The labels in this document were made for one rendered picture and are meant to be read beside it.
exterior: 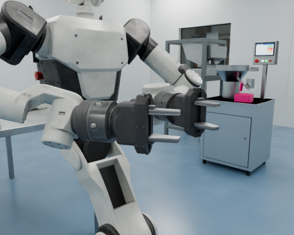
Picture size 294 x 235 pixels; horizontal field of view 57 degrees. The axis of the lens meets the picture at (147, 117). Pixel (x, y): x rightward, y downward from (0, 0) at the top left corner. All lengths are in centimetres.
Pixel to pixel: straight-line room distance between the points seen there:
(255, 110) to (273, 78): 282
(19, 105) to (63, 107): 9
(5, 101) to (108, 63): 39
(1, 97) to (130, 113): 26
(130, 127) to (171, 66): 55
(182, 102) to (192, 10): 589
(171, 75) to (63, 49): 42
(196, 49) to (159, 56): 305
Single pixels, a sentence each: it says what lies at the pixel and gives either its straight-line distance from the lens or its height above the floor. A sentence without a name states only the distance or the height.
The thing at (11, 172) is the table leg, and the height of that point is 7.
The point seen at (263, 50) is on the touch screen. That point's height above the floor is 129.
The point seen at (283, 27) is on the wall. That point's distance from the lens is 565.
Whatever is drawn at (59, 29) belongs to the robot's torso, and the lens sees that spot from 86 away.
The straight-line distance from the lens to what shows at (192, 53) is 411.
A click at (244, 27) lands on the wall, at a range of 590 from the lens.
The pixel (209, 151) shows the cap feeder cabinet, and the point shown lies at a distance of 317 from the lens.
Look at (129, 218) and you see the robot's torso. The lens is 90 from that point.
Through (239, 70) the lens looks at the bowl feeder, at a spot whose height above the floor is 108.
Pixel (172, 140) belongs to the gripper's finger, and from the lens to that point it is 53.
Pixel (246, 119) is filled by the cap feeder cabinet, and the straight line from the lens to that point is 291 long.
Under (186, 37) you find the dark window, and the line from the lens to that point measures 666.
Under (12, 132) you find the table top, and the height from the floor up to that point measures 82.
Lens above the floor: 114
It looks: 11 degrees down
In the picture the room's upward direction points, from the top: straight up
